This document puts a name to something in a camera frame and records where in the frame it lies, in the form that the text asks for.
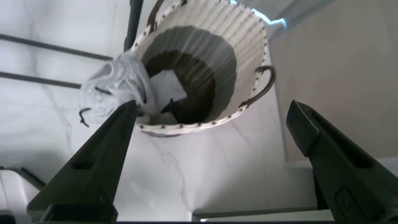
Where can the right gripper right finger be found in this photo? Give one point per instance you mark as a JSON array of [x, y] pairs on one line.
[[360, 193]]

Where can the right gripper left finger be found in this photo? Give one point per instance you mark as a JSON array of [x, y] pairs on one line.
[[68, 199]]

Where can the pale grey shorts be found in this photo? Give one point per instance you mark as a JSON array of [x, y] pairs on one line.
[[118, 81]]

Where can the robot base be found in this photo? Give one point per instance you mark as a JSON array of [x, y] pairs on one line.
[[12, 193]]

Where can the black clothes rack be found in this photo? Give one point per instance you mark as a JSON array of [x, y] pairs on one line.
[[133, 18]]

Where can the white laundry basket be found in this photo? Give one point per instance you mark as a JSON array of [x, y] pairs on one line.
[[217, 31]]

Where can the white curtain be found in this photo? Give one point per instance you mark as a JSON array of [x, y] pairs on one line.
[[298, 12]]

